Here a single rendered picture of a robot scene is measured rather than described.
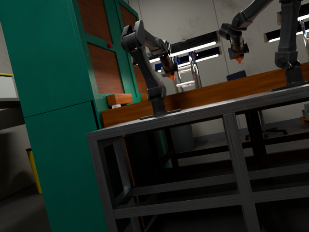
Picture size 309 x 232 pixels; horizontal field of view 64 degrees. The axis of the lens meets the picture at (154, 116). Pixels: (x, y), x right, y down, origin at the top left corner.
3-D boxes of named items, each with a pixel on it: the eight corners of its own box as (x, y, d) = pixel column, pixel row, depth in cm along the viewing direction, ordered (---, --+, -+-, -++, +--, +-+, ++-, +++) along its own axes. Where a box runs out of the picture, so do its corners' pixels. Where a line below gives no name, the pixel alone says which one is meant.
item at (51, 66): (94, 99, 147) (58, -59, 144) (23, 118, 163) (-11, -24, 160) (156, 95, 277) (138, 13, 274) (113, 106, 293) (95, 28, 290)
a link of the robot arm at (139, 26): (153, 47, 135) (118, 22, 109) (167, 41, 131) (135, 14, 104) (155, 67, 133) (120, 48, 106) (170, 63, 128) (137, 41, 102)
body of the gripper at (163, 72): (162, 69, 146) (157, 60, 140) (178, 64, 143) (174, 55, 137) (162, 76, 142) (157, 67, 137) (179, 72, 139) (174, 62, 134)
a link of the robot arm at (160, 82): (156, 94, 125) (126, 34, 110) (167, 91, 122) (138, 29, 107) (152, 101, 120) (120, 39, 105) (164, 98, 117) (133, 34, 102)
